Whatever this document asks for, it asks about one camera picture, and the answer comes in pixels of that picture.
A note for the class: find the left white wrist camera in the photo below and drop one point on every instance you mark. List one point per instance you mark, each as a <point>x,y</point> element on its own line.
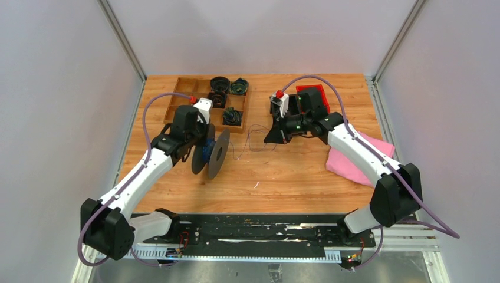
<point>200,109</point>

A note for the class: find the grey filament spool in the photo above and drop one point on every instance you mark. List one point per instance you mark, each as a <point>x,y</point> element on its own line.
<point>211,152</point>

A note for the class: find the red plastic bin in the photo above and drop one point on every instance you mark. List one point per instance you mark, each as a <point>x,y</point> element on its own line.
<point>322,95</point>

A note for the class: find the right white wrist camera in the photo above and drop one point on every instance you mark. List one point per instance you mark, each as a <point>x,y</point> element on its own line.
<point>279,104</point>

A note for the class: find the rolled dark tie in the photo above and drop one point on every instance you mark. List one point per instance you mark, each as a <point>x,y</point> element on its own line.
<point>218,98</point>
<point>220,84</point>

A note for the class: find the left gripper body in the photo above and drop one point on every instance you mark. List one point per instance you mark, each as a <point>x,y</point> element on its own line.
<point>198,137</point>

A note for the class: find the rolled patterned tie bottom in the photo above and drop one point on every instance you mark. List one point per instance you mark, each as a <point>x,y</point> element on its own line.
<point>231,117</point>

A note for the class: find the black plastic bin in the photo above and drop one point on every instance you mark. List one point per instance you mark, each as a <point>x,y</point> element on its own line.
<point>294,105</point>

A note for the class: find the rolled green tie top right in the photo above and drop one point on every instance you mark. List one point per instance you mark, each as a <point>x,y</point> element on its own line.
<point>239,87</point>

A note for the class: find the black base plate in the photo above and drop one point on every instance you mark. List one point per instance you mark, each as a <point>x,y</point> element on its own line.
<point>295,237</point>

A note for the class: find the rolled dark tie middle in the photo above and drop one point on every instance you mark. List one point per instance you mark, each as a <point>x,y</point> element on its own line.
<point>218,98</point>

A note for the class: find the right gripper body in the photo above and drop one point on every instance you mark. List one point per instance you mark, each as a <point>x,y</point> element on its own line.
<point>291,125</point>

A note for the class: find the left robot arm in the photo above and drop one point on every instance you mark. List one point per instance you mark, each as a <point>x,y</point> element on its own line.
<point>107,224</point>

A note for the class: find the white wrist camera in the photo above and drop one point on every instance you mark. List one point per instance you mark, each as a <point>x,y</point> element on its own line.
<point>279,104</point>
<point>200,109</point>

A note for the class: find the rolled dark tie top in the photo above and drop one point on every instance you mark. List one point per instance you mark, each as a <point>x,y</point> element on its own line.
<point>220,84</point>

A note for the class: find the pink cloth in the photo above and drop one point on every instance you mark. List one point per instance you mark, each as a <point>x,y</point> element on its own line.
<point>339,164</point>

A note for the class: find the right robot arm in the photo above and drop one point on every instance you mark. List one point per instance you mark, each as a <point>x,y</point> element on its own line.
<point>397,188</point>

